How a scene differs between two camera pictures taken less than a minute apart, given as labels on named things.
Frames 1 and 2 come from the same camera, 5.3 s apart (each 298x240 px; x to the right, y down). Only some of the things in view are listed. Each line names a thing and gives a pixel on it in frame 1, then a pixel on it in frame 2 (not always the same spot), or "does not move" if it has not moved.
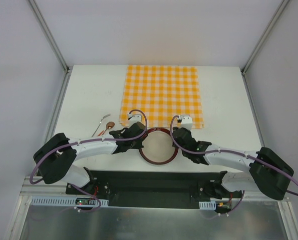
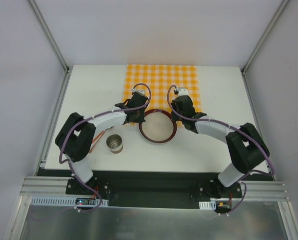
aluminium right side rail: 253,109 does not move
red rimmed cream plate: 157,148 → 158,126
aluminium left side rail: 54,121 does not move
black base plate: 154,189 does not move
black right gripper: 181,133 → 179,119
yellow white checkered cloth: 162,92 does not move
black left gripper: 138,128 → 136,116
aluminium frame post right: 265,35 does not move
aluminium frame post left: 49,35 does not move
